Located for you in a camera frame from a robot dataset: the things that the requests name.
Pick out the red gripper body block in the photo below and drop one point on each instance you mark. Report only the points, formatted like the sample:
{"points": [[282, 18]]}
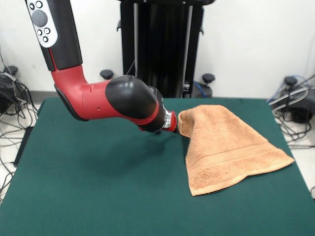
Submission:
{"points": [[173, 121]]}

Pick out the tan terry towel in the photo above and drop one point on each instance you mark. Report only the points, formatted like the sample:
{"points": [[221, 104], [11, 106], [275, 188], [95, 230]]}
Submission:
{"points": [[226, 152]]}

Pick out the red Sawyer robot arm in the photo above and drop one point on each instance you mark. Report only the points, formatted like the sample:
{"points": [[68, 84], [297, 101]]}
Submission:
{"points": [[128, 98]]}

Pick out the dark green table cloth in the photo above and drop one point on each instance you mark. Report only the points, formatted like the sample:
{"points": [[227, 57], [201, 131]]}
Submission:
{"points": [[86, 184]]}

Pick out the grey stand base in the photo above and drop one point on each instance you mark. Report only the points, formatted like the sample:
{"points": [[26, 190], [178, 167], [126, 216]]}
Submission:
{"points": [[8, 73], [299, 108]]}

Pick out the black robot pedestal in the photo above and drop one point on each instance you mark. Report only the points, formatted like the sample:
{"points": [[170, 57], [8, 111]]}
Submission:
{"points": [[160, 37]]}

